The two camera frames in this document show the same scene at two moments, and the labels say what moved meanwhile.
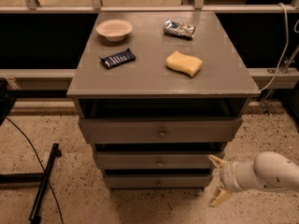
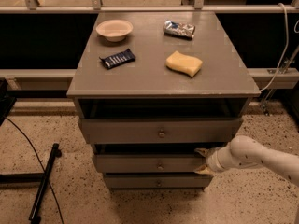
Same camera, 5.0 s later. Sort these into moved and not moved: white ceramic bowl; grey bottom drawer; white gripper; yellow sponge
Moved: white gripper
Not moved: grey bottom drawer; white ceramic bowl; yellow sponge
